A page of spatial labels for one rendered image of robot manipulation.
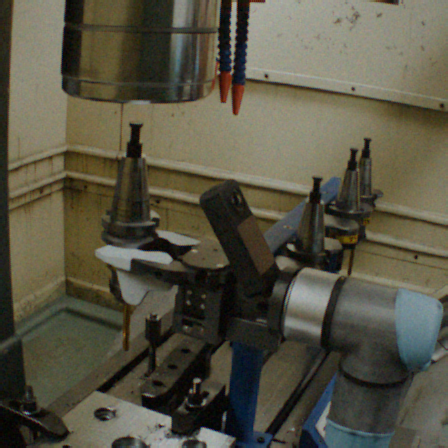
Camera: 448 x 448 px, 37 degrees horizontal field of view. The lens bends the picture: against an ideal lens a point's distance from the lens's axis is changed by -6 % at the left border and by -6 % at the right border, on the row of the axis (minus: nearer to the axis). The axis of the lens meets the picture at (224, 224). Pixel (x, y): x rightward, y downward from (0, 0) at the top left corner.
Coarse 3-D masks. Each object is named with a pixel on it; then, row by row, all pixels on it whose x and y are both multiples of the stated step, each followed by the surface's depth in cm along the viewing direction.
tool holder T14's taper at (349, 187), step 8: (344, 176) 114; (352, 176) 114; (344, 184) 115; (352, 184) 114; (344, 192) 115; (352, 192) 114; (336, 200) 116; (344, 200) 115; (352, 200) 115; (336, 208) 116; (344, 208) 115; (352, 208) 115
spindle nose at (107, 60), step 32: (96, 0) 60; (128, 0) 59; (160, 0) 60; (192, 0) 61; (64, 32) 64; (96, 32) 61; (128, 32) 60; (160, 32) 61; (192, 32) 63; (64, 64) 65; (96, 64) 62; (128, 64) 61; (160, 64) 62; (192, 64) 64; (96, 96) 63; (128, 96) 62; (160, 96) 63; (192, 96) 65
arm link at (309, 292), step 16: (304, 272) 67; (320, 272) 68; (288, 288) 67; (304, 288) 66; (320, 288) 65; (288, 304) 66; (304, 304) 65; (320, 304) 65; (288, 320) 66; (304, 320) 65; (320, 320) 65; (288, 336) 67; (304, 336) 66; (320, 336) 65
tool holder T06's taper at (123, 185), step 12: (144, 156) 72; (120, 168) 72; (132, 168) 71; (144, 168) 72; (120, 180) 72; (132, 180) 71; (144, 180) 72; (120, 192) 72; (132, 192) 72; (144, 192) 72; (120, 204) 72; (132, 204) 72; (144, 204) 73; (120, 216) 72; (132, 216) 72; (144, 216) 73
